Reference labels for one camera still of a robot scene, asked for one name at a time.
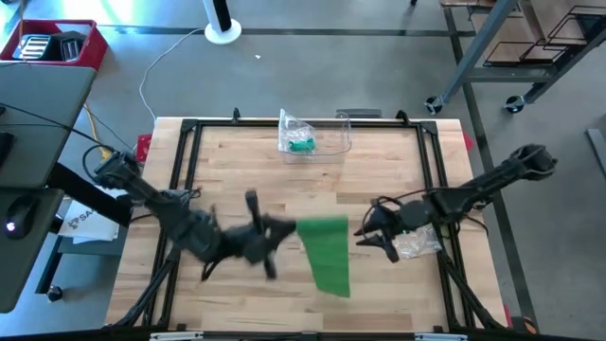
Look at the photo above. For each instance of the silver frame bracket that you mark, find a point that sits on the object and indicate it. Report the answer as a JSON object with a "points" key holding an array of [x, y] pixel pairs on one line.
{"points": [[175, 335], [440, 336]]}

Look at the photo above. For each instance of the red clamp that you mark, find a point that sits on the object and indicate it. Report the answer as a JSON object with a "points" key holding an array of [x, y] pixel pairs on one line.
{"points": [[468, 141], [144, 148]]}

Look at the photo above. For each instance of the black computer mouse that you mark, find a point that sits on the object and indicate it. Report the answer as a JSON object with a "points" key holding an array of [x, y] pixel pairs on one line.
{"points": [[21, 218]]}

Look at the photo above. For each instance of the grass green elastic bandage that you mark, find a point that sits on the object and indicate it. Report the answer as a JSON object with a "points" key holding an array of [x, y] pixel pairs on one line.
{"points": [[326, 256]]}

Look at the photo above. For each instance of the clear plastic bin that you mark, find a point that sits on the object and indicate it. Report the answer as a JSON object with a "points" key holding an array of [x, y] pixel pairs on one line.
{"points": [[333, 142]]}

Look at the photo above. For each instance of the silver toaster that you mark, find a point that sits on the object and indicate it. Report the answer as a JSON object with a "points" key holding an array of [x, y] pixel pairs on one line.
{"points": [[30, 47]]}

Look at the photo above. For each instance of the white black tower fan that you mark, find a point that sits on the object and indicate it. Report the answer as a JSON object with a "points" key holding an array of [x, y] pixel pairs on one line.
{"points": [[222, 35]]}

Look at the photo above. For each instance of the grey metal cart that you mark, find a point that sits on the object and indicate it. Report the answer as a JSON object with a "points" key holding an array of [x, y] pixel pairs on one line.
{"points": [[473, 42]]}

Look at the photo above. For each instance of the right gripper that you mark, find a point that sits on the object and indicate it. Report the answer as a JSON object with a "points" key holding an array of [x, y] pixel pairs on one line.
{"points": [[387, 222]]}

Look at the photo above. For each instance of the black toaster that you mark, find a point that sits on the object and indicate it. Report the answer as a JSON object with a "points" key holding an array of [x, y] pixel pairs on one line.
{"points": [[68, 47]]}

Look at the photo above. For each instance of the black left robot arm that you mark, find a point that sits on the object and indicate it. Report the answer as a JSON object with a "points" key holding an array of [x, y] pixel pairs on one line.
{"points": [[156, 203]]}

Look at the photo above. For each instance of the black desk support beam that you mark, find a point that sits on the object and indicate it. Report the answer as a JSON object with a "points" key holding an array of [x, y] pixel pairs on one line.
{"points": [[85, 194]]}

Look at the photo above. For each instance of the grey desk top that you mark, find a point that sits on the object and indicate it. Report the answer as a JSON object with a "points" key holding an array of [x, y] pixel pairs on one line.
{"points": [[42, 123], [23, 265]]}

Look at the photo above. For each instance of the clear zip bag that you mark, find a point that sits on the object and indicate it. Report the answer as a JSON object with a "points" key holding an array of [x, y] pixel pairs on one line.
{"points": [[293, 128], [419, 244]]}

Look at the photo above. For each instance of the teal elastic bandage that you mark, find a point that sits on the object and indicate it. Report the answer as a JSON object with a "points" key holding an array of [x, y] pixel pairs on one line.
{"points": [[303, 147]]}

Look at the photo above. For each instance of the small black desk caster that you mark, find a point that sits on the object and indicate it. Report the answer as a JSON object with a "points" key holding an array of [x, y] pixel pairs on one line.
{"points": [[54, 293]]}

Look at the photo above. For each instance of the black table frame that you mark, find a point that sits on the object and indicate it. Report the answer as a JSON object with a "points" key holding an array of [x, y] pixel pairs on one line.
{"points": [[227, 124]]}

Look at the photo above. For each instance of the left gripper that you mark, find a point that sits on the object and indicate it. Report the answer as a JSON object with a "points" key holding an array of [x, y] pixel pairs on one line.
{"points": [[244, 244]]}

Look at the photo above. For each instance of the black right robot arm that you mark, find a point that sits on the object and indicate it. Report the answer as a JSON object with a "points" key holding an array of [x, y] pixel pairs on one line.
{"points": [[473, 189]]}

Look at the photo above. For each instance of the red plastic crate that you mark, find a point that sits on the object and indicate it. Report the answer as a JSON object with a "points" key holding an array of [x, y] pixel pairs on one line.
{"points": [[94, 52]]}

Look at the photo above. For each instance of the black caster wheel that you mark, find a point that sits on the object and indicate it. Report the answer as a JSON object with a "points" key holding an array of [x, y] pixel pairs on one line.
{"points": [[433, 105], [514, 104]]}

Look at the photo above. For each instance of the white printed paper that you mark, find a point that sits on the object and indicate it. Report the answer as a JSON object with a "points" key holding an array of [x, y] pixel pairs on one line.
{"points": [[90, 222]]}

